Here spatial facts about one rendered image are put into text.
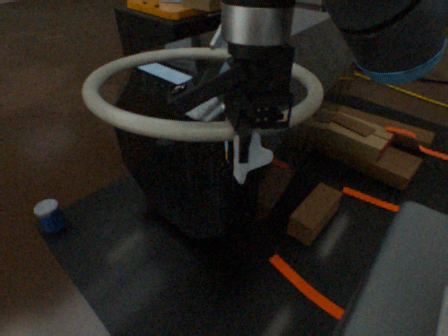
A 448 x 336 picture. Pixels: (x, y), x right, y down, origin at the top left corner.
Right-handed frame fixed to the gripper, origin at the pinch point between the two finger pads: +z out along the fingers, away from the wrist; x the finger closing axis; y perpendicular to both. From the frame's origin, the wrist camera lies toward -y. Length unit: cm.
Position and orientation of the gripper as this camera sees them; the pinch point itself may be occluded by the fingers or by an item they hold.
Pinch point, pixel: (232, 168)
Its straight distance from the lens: 50.8
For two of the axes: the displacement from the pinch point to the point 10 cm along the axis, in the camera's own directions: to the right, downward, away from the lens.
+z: -0.3, 8.2, 5.7
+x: -2.5, -5.6, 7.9
